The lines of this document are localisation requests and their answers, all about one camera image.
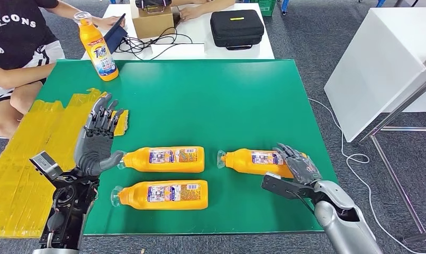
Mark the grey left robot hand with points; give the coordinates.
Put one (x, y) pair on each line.
(93, 150)

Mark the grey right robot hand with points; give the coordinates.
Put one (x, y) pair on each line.
(302, 168)

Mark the person's left hand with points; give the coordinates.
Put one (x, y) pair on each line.
(107, 22)

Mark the person's hand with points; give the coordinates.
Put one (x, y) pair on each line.
(192, 14)

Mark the orange Tide detergent bottle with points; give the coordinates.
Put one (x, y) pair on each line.
(237, 162)
(135, 197)
(139, 161)
(100, 56)

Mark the person's right forearm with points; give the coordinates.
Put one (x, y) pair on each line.
(20, 75)

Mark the person's left forearm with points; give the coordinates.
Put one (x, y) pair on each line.
(65, 8)

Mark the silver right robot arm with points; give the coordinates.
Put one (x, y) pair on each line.
(342, 224)

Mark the person's forearm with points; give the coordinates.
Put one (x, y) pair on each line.
(218, 5)

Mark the tablet in dark case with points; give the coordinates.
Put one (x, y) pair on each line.
(114, 38)

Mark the brown cardboard box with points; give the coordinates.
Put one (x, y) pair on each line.
(153, 24)

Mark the black carrying case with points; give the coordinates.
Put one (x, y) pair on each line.
(237, 31)

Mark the white desk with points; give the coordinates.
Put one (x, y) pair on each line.
(233, 52)

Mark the yellow taped sheet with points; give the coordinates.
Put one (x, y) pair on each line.
(23, 157)

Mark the green plastic crate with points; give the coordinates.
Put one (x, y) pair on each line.
(267, 7)

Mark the person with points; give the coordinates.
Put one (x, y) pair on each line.
(13, 38)

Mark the white table with metal legs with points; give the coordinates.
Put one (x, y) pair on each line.
(374, 70)

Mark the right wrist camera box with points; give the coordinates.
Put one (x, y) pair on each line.
(283, 187)

